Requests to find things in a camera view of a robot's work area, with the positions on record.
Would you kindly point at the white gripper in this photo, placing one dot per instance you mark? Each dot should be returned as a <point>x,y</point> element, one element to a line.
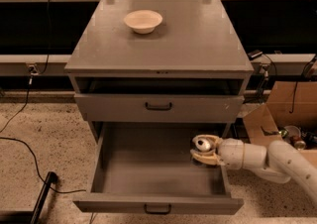
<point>230,153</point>

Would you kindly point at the red bull can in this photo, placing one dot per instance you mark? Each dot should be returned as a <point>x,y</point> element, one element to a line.
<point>202,145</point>

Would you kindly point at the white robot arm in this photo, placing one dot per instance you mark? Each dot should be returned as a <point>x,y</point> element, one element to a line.
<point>278,162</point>

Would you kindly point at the open grey lower drawer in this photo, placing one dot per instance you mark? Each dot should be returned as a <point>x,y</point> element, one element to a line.
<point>147,168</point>

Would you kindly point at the can in cardboard box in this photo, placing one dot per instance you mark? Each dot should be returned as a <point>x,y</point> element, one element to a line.
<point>297,143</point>

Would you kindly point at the grey drawer cabinet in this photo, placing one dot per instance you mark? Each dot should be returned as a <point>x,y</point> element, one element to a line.
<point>193,51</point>

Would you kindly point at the closed grey upper drawer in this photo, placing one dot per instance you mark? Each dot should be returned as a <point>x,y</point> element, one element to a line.
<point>159,108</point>

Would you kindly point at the cardboard box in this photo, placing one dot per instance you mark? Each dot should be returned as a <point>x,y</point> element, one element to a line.
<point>289,104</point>

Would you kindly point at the small black device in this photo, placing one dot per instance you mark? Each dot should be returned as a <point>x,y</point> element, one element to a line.
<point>254,54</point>

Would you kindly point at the white bowl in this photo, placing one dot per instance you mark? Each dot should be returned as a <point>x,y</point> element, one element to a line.
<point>143,21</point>

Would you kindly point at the black bar on floor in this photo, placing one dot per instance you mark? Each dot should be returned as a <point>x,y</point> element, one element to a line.
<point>50,179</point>

